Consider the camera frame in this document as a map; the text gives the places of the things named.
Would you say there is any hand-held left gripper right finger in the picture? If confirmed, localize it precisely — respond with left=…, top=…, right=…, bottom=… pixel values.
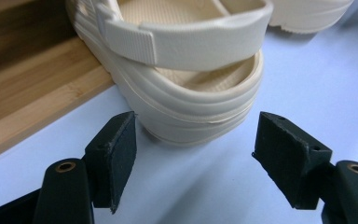
left=251, top=111, right=334, bottom=211

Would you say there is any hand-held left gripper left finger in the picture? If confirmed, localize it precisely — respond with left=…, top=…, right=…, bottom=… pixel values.
left=84, top=110, right=138, bottom=215

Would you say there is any cream foam clog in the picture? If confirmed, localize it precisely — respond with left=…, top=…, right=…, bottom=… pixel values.
left=266, top=0, right=355, bottom=35
left=64, top=0, right=274, bottom=147

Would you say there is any three-tier wooden shoe rack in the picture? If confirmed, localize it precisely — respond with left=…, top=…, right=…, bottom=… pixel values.
left=0, top=0, right=116, bottom=165

